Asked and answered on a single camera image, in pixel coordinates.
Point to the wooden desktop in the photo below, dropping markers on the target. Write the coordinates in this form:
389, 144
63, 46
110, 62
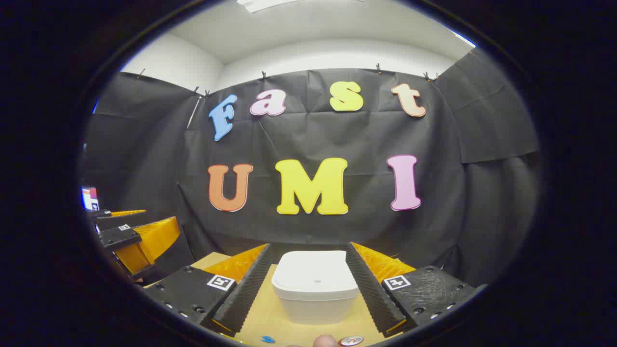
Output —
265, 318

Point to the blue paper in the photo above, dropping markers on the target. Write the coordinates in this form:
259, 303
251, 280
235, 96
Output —
268, 340

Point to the black backdrop cloth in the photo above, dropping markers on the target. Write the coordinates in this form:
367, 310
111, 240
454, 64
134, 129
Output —
337, 140

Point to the white desktop garbage bin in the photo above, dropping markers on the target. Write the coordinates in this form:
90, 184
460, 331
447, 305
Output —
315, 284

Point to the red pop can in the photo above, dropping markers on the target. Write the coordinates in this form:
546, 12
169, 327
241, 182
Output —
351, 341

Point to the ceiling light panel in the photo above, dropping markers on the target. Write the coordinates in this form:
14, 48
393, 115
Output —
267, 4

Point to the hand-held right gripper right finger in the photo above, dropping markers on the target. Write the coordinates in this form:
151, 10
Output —
371, 294

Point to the computer monitor screen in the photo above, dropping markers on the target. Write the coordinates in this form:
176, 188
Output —
89, 198

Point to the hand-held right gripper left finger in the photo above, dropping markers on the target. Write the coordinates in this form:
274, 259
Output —
246, 294

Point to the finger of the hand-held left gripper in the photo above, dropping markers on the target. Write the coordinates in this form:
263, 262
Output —
119, 237
115, 220

